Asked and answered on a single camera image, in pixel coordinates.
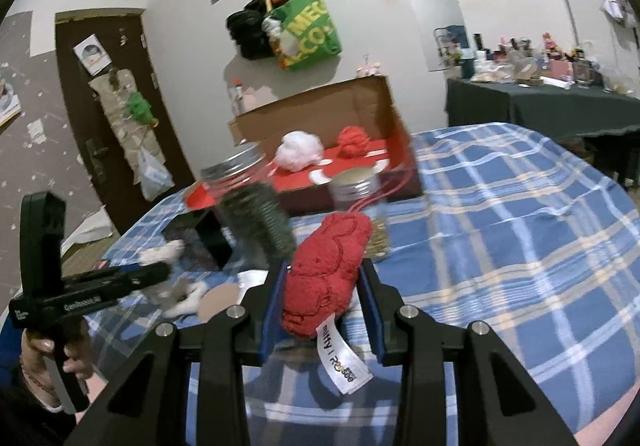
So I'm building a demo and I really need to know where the pink plush with mop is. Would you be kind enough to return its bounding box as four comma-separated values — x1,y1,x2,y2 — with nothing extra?
229,79,259,117

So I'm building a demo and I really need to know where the large silver-lid glass jar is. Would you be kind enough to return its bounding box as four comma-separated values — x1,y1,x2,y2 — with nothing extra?
201,142,296,270

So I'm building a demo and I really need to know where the green plush on door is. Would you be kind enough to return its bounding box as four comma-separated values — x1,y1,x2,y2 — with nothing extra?
127,92,158,128

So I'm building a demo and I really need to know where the round tan sponge pad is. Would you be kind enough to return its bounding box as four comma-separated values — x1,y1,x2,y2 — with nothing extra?
198,284,241,322

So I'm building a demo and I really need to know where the dark green covered table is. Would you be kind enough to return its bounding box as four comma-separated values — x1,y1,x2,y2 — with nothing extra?
445,79,639,184

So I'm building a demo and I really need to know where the small jar with gold contents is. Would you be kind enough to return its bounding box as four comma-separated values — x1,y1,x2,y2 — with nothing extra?
329,166,390,261

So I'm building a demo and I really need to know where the white cloth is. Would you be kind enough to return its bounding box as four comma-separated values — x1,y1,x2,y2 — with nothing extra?
238,270,268,303

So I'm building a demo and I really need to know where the black phone on table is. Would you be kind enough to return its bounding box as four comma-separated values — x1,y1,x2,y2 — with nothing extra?
164,208,236,272

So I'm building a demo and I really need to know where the person's left hand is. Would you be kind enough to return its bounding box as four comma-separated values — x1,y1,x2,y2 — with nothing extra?
21,319,94,408

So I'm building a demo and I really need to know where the black bag on wall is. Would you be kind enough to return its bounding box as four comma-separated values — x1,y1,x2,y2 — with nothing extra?
226,0,274,60

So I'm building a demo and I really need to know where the plastic bag on door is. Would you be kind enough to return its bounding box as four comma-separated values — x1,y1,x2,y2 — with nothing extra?
138,146,175,201

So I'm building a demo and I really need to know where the dark brown door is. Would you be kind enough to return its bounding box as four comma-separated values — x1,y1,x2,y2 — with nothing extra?
55,13,194,232

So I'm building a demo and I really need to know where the red plush bunny toy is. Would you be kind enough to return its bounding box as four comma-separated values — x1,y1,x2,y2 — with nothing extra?
280,210,376,396

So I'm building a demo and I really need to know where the white mesh bath pouf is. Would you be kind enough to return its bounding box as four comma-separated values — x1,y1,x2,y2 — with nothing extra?
273,131,324,172

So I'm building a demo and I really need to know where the white wardrobe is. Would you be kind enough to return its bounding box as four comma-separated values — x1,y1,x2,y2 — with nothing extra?
566,0,639,80

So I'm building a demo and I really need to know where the coral red bath pouf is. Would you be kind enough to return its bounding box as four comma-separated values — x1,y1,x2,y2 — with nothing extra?
337,125,371,159

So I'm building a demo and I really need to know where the picture on door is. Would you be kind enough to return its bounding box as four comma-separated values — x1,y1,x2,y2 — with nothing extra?
73,34,112,76

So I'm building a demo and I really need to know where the blue plaid tablecloth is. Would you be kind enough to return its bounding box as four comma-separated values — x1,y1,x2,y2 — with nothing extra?
88,123,639,445

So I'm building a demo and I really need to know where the cardboard box red inside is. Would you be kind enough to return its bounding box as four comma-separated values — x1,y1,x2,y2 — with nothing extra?
182,74,424,218

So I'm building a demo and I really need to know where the pink plush toy on wall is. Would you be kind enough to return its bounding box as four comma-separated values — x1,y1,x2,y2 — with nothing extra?
356,62,382,79

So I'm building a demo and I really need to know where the wall mirror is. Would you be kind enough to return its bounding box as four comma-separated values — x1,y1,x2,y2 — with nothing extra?
409,0,471,71

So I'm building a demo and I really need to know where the green tote bag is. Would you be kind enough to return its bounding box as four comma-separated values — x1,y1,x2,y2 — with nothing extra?
262,0,343,71

